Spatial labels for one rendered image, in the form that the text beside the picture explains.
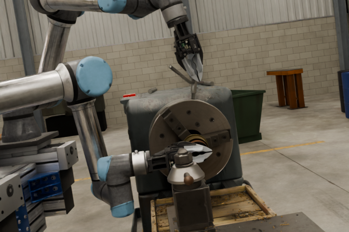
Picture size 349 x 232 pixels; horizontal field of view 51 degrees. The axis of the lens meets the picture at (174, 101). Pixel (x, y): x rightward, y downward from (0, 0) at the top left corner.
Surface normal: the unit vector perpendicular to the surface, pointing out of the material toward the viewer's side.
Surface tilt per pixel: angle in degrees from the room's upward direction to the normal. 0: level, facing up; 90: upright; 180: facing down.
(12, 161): 90
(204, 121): 90
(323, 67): 90
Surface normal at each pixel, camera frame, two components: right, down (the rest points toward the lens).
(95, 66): 0.65, -0.04
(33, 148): -0.06, 0.09
